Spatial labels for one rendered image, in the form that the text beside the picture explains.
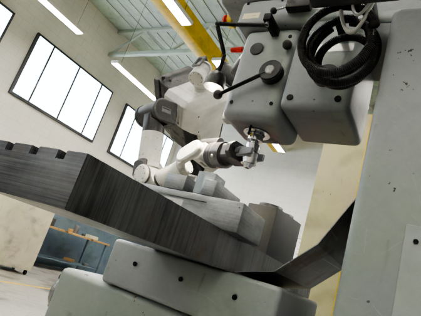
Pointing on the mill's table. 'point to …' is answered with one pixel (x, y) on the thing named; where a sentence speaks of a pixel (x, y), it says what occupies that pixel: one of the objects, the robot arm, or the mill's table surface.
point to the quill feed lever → (270, 72)
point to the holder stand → (277, 232)
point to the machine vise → (218, 209)
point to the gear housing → (251, 15)
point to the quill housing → (262, 109)
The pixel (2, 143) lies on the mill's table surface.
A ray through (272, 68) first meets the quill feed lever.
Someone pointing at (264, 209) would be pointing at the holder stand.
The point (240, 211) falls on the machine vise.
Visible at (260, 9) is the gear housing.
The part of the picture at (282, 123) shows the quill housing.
